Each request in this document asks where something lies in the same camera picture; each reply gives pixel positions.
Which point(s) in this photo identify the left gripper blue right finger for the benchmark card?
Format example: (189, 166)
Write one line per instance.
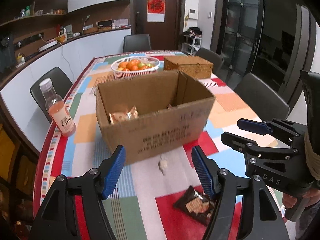
(207, 179)

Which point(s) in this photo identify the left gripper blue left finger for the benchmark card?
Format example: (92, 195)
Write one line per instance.
(111, 169)

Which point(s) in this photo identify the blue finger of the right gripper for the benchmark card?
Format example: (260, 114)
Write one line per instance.
(256, 127)

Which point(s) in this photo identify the dark brown cracker packet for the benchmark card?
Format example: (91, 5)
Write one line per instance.
(196, 205)

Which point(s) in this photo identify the beige fortune biscuits packet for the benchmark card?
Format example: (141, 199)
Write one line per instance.
(117, 117)

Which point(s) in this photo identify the person's right hand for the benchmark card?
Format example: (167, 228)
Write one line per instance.
(313, 195)

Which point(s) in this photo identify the grey chair right near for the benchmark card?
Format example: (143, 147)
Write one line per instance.
(262, 99)

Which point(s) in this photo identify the grey chair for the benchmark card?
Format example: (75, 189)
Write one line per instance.
(54, 79)
(212, 57)
(262, 99)

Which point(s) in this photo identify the colourful patterned tablecloth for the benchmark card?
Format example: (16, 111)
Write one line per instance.
(141, 206)

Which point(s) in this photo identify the white wrapped candy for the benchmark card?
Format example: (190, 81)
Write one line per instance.
(163, 164)

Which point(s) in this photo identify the brown cardboard box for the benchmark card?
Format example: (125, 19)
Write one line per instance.
(172, 106)

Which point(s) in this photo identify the grey chair right far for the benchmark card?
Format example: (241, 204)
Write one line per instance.
(212, 57)

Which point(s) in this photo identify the pink drink bottle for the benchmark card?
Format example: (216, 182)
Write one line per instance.
(56, 108)

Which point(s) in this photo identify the grey chair far left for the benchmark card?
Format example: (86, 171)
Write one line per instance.
(54, 79)

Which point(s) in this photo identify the white fruit basket with oranges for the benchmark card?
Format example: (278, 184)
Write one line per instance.
(134, 66)

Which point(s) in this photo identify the dark wooden entrance door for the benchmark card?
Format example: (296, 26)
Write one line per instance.
(163, 36)

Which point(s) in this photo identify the black glass sliding door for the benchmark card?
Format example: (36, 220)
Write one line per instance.
(242, 27)

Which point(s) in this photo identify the white counter cabinet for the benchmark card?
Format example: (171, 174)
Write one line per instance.
(73, 57)

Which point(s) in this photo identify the grey chair far end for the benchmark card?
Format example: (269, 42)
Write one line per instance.
(137, 42)

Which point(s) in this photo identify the red fu door poster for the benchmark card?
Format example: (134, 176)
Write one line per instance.
(156, 11)

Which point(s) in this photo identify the black coffee machine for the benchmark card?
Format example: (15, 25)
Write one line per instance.
(7, 53)

